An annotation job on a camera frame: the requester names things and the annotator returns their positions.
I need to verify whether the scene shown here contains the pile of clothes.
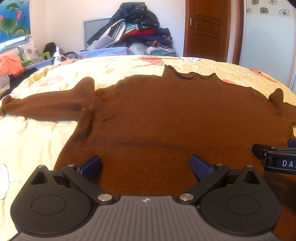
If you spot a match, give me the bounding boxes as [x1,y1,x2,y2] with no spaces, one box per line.
[86,2,178,57]

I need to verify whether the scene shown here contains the black bag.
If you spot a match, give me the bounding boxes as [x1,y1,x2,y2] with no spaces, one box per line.
[43,42,57,57]

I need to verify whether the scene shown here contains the floral pillow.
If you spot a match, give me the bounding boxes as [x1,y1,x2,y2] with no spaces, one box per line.
[17,40,43,63]

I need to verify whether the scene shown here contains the lotus flower wall poster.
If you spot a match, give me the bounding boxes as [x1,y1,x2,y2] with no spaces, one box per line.
[0,0,31,44]

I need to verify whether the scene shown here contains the brown knit sweater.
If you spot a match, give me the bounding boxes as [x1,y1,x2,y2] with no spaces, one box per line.
[0,65,296,241]

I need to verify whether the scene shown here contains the brown wooden door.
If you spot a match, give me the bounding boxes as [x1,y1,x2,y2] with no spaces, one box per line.
[183,1,245,65]

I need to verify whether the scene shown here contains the yellow floral bed quilt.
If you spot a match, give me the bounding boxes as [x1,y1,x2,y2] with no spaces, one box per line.
[1,55,295,240]

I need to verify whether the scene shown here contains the dark clothes at bedside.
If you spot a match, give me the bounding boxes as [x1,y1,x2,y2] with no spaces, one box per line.
[1,67,37,99]

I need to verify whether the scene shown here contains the grey framed panel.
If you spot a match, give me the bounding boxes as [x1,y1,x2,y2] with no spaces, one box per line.
[83,18,110,49]

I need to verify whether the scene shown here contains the white sliding wardrobe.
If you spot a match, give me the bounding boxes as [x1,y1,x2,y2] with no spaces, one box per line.
[240,0,295,89]

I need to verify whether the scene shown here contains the orange garment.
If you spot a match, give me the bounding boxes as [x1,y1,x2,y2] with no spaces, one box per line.
[0,55,24,75]

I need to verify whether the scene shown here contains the blue quilted blanket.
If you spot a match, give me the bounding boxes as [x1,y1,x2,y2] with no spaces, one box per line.
[24,47,134,70]

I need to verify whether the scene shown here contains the green plastic stool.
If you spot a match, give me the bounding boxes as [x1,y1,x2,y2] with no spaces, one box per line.
[18,52,51,67]

